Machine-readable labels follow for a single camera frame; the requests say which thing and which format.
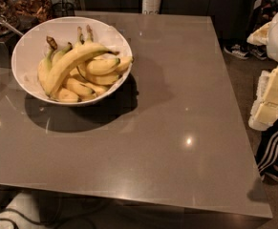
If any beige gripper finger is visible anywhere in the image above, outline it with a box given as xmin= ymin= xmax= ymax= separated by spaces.
xmin=246 ymin=22 xmax=270 ymax=46
xmin=248 ymin=66 xmax=278 ymax=131

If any large top yellow banana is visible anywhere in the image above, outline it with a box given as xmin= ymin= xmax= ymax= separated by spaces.
xmin=44 ymin=38 xmax=118 ymax=96

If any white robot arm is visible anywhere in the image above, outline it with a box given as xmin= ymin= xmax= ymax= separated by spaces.
xmin=247 ymin=12 xmax=278 ymax=131

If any far right yellow banana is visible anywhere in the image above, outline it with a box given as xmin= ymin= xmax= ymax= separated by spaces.
xmin=116 ymin=56 xmax=134 ymax=73

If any middle right yellow banana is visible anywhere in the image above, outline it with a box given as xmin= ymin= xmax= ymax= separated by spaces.
xmin=85 ymin=58 xmax=120 ymax=75

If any lower curved yellow banana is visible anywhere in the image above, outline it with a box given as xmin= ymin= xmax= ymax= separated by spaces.
xmin=77 ymin=65 xmax=120 ymax=85

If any bottom middle yellow banana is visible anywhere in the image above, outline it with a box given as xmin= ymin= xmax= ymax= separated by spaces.
xmin=63 ymin=77 xmax=94 ymax=96

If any bottom left yellow banana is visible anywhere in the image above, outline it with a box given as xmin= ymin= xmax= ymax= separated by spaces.
xmin=51 ymin=87 xmax=80 ymax=103

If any white bowl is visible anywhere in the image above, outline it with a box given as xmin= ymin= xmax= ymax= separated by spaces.
xmin=11 ymin=16 xmax=133 ymax=106

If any black white sneaker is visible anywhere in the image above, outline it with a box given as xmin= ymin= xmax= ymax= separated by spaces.
xmin=224 ymin=44 xmax=249 ymax=60
xmin=249 ymin=47 xmax=267 ymax=60

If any black striped trouser leg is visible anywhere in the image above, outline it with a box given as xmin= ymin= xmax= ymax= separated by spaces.
xmin=255 ymin=119 xmax=278 ymax=177

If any metal spoon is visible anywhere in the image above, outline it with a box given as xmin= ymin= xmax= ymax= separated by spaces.
xmin=0 ymin=15 xmax=24 ymax=37

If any black floor cable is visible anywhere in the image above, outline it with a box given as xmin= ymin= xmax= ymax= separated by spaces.
xmin=0 ymin=203 xmax=108 ymax=229

